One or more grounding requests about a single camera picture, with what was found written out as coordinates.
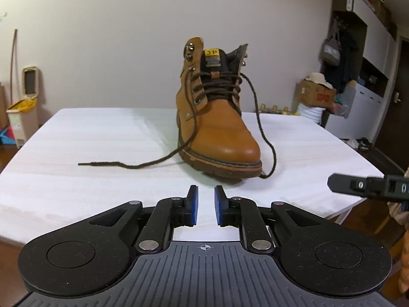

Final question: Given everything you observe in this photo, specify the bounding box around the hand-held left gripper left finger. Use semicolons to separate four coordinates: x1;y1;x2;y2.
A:
89;185;199;256

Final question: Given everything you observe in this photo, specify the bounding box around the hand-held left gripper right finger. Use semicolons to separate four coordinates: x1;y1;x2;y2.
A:
215;185;323;256

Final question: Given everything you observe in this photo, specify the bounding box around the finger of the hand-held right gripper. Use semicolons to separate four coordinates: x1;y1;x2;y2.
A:
327;173;389;199

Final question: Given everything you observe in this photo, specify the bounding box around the dark brown shoelace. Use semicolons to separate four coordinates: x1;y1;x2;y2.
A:
78;70;277;180

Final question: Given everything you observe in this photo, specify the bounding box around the row of shoes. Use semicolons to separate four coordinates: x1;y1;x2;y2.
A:
347;137;371;151

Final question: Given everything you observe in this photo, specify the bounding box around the white table leg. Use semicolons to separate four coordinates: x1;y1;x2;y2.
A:
335;198;368;224

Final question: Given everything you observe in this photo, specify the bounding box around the dark brown door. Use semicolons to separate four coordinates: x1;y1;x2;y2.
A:
387;35;409;167

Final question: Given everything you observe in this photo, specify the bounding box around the stack of white buckets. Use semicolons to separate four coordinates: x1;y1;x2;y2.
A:
297;104;326;125

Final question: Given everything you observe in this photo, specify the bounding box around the clear plastic storage box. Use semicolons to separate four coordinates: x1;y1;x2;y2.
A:
332;81;357;119

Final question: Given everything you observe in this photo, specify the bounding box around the brown cardboard box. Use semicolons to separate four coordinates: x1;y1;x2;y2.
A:
294;78;337;107

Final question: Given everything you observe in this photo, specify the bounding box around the beige sun hat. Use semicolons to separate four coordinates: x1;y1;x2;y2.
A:
303;72;333;88

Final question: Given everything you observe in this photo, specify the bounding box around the white wardrobe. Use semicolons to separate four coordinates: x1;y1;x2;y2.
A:
329;0;400;141

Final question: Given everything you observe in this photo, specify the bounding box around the dark hanging coat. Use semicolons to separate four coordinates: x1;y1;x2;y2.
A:
335;30;360;95

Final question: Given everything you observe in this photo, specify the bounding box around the grey hanging bag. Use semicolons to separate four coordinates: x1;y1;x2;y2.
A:
320;19;342;66

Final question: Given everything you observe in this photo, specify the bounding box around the beige trash bin yellow bag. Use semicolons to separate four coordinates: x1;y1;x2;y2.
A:
6;67;40;144

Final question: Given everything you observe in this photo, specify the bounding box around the wooden broom stick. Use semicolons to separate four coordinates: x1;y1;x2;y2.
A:
9;29;18;103

